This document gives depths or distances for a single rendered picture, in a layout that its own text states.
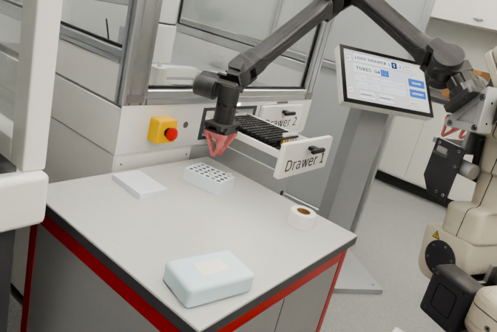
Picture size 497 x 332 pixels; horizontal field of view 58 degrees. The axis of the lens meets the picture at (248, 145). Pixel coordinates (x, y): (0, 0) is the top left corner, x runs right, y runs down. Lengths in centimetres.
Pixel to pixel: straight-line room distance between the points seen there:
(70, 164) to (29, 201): 61
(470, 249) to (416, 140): 294
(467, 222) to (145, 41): 100
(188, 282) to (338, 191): 170
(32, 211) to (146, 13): 59
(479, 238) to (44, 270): 112
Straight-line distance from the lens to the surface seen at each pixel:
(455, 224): 140
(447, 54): 126
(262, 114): 172
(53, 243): 115
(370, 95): 224
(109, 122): 132
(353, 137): 236
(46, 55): 85
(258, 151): 137
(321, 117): 314
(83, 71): 141
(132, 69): 125
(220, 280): 85
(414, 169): 431
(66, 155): 152
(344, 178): 242
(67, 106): 149
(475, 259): 141
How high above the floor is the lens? 128
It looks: 17 degrees down
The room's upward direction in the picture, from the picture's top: 14 degrees clockwise
